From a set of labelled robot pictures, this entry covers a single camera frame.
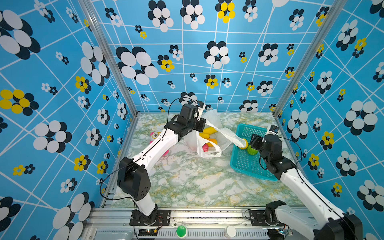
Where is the yellow lemon fruit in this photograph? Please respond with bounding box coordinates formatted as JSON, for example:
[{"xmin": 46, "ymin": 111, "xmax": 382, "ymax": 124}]
[{"xmin": 240, "ymin": 139, "xmax": 249, "ymax": 150}]

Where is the orange fruit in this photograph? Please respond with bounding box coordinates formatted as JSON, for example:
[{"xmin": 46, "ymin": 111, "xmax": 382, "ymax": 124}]
[{"xmin": 207, "ymin": 139, "xmax": 218, "ymax": 147}]

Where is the small circuit board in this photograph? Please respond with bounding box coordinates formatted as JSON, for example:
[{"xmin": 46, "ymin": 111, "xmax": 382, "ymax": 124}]
[
  {"xmin": 268, "ymin": 229, "xmax": 292, "ymax": 240},
  {"xmin": 138, "ymin": 229, "xmax": 158, "ymax": 237}
]

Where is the small circuit board left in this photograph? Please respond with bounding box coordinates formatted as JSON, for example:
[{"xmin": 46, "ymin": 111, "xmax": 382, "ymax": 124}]
[{"xmin": 138, "ymin": 229, "xmax": 158, "ymax": 237}]

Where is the small circuit board right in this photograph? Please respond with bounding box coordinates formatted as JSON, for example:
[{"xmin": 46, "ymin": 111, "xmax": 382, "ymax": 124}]
[{"xmin": 268, "ymin": 229, "xmax": 292, "ymax": 240}]

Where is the green fruit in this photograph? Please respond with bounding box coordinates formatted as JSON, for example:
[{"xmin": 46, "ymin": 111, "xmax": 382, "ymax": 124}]
[{"xmin": 247, "ymin": 146, "xmax": 259, "ymax": 156}]

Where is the white translucent plastic bag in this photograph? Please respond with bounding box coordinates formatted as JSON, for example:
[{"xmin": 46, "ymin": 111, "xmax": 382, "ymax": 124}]
[{"xmin": 183, "ymin": 110, "xmax": 245, "ymax": 158}]

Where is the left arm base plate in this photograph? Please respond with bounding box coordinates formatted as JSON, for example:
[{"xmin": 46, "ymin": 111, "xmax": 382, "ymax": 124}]
[{"xmin": 130, "ymin": 210, "xmax": 171, "ymax": 227}]

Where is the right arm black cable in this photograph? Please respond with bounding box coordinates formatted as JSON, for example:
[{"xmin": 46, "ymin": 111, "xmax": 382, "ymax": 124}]
[{"xmin": 258, "ymin": 136, "xmax": 361, "ymax": 240}]

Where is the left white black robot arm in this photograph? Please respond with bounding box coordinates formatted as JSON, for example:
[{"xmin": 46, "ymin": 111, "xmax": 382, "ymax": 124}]
[{"xmin": 117, "ymin": 101, "xmax": 206, "ymax": 223}]

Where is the yellow banana fruit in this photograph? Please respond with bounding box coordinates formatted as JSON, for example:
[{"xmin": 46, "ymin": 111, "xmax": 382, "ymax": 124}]
[{"xmin": 203, "ymin": 127, "xmax": 217, "ymax": 135}]

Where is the teal plastic basket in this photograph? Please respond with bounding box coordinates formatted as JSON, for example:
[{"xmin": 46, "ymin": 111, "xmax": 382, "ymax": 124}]
[{"xmin": 230, "ymin": 124, "xmax": 277, "ymax": 182}]

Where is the green push button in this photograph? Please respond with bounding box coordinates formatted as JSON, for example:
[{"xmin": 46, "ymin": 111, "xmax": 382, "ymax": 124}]
[{"xmin": 176, "ymin": 226, "xmax": 188, "ymax": 239}]

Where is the pink red fruit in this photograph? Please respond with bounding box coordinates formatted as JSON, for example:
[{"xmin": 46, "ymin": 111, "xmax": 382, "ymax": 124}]
[{"xmin": 202, "ymin": 144, "xmax": 209, "ymax": 152}]

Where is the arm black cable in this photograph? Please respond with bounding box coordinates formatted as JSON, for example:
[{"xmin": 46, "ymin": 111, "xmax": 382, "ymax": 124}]
[
  {"xmin": 98, "ymin": 97, "xmax": 199, "ymax": 201},
  {"xmin": 258, "ymin": 136, "xmax": 361, "ymax": 240}
]

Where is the yellow mango fruit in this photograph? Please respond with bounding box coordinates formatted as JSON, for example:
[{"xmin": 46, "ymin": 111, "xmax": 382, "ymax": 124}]
[{"xmin": 199, "ymin": 133, "xmax": 210, "ymax": 139}]

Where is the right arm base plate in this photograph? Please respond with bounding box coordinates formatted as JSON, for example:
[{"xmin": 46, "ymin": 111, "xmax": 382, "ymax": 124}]
[{"xmin": 249, "ymin": 210, "xmax": 269, "ymax": 227}]

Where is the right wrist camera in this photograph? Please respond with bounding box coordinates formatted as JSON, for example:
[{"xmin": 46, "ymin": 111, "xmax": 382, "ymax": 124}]
[{"xmin": 266, "ymin": 125, "xmax": 280, "ymax": 135}]

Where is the pink panda plush toy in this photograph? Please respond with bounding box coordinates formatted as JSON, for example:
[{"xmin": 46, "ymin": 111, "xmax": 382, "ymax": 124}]
[{"xmin": 150, "ymin": 132, "xmax": 162, "ymax": 144}]

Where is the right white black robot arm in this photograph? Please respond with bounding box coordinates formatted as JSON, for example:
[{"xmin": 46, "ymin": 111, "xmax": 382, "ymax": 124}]
[{"xmin": 249, "ymin": 134, "xmax": 364, "ymax": 240}]

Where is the white round button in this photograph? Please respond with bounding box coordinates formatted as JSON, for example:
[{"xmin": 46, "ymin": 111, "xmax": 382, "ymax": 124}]
[{"xmin": 224, "ymin": 226, "xmax": 237, "ymax": 239}]

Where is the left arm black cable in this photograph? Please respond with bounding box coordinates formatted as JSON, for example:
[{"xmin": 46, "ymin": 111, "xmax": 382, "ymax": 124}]
[{"xmin": 98, "ymin": 97, "xmax": 199, "ymax": 201}]

